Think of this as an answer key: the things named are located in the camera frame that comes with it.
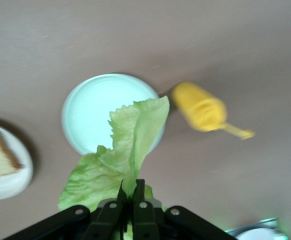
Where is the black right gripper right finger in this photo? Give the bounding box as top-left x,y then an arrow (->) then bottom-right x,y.
132,179 -> 236,240

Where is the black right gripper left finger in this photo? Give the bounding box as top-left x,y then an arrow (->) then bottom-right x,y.
5,179 -> 128,240

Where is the green lettuce leaf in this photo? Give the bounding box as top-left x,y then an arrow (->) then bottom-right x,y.
57,95 -> 171,240

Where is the beige plate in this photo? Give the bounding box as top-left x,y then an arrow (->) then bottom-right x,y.
0,121 -> 34,201

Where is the mint green plate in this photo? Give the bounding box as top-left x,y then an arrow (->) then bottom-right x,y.
61,73 -> 165,156

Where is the yellow squeeze bottle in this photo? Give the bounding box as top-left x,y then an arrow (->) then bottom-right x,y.
170,81 -> 256,140

